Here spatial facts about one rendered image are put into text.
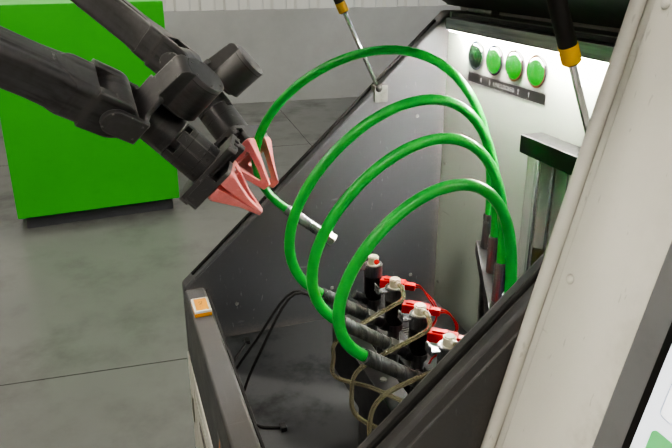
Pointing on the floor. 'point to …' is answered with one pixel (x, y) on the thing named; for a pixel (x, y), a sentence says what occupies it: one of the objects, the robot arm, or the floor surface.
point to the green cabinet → (97, 179)
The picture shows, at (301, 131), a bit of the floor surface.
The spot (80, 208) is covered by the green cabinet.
